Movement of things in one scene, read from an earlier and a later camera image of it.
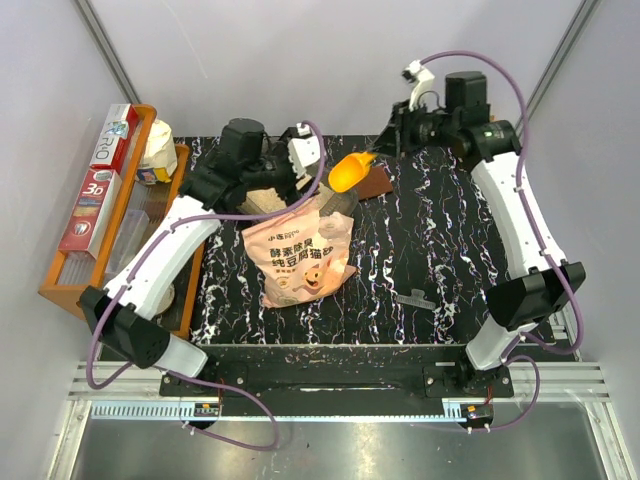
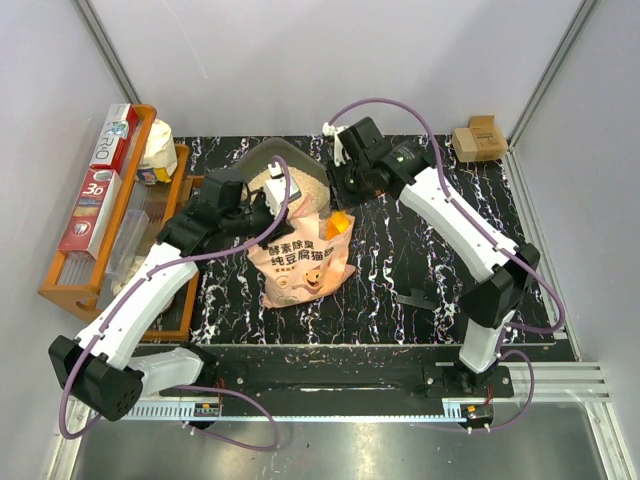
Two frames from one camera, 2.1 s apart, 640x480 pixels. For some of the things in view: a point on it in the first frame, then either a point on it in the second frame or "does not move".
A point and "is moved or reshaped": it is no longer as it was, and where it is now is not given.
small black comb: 416,299 does not move
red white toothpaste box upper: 115,138 does not move
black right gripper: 396,136 to 339,196
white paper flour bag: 160,159 does not move
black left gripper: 291,193 to 285,228
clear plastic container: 128,240 does not move
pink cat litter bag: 302,257 does not move
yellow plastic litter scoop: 350,170 is moved or reshaped
